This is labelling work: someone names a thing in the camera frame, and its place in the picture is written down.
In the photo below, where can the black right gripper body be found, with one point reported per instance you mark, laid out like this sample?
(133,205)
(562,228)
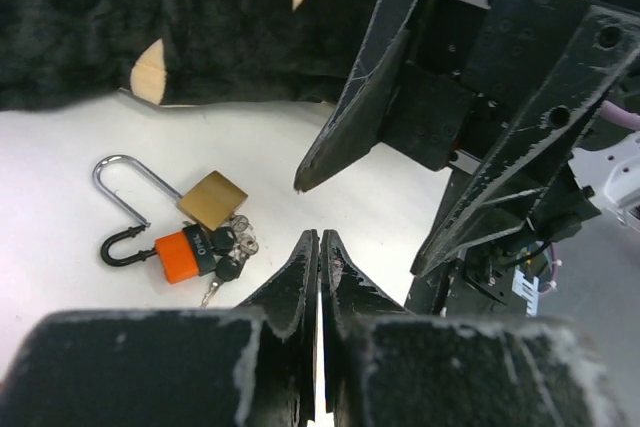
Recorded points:
(455,123)

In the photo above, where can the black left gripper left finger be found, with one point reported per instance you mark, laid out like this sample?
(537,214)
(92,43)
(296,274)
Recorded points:
(250,365)

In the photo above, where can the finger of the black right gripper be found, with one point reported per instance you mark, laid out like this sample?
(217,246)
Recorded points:
(352,129)
(605,43)

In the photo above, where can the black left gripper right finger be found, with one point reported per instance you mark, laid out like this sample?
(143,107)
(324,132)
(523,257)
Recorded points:
(386,366)

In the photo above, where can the black headed key pair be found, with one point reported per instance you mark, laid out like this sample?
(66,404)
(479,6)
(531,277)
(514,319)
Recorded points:
(228,267)

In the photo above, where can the orange black small padlock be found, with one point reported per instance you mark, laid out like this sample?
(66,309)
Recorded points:
(183,255)

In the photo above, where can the brass padlock silver shackle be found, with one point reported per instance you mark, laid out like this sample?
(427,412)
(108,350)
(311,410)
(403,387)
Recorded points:
(211,202)

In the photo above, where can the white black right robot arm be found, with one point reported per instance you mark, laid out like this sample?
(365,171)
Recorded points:
(607,160)

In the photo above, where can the black beige patterned blanket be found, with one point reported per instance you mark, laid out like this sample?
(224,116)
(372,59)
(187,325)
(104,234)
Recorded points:
(177,52)

